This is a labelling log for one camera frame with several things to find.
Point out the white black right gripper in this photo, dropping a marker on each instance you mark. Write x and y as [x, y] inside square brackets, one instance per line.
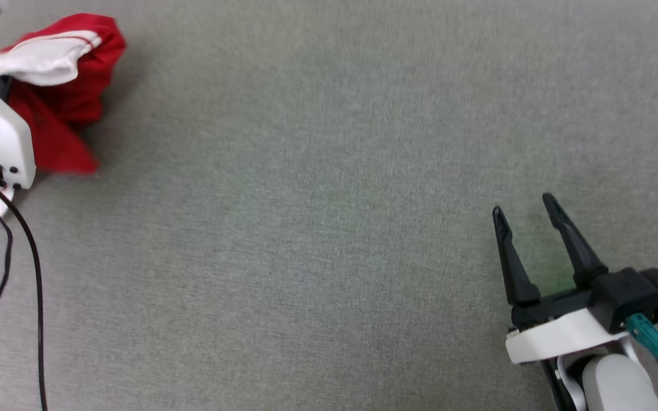
[563, 337]

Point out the red and white jersey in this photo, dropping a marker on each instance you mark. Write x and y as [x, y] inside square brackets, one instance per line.
[72, 85]

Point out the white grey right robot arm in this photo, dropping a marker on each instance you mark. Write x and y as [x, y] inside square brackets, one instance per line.
[614, 382]

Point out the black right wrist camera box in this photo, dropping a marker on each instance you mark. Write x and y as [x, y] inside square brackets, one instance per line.
[626, 294]

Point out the teal right camera connector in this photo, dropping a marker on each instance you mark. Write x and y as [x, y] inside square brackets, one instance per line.
[646, 337]

